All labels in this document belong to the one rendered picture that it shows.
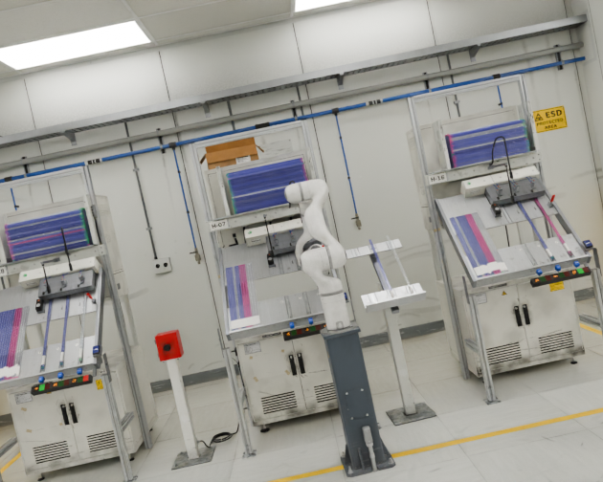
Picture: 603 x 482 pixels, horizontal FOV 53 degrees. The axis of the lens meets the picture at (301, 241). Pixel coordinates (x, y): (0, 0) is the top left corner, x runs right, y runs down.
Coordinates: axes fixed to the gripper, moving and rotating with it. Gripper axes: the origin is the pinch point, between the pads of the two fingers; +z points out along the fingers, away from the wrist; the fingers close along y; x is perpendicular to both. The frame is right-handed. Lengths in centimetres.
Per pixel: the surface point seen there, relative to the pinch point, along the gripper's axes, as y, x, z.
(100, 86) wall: 149, -255, 25
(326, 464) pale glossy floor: 19, 103, 14
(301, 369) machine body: 23, 35, 44
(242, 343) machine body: 56, 17, 29
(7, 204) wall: 251, -189, 77
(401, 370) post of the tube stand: -35, 56, 29
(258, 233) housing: 32, -43, 0
